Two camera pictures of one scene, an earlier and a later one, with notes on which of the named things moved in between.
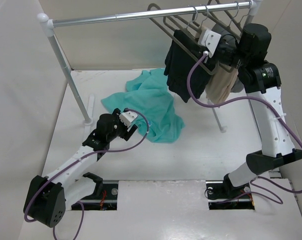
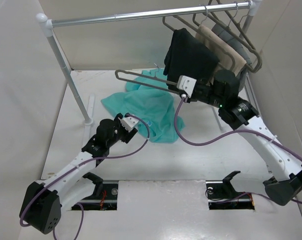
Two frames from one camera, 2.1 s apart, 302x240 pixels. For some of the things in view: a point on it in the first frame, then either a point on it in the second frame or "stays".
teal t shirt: (148, 95) stays
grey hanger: (165, 31) to (118, 71)
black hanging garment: (178, 64) stays
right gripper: (216, 50) to (192, 99)
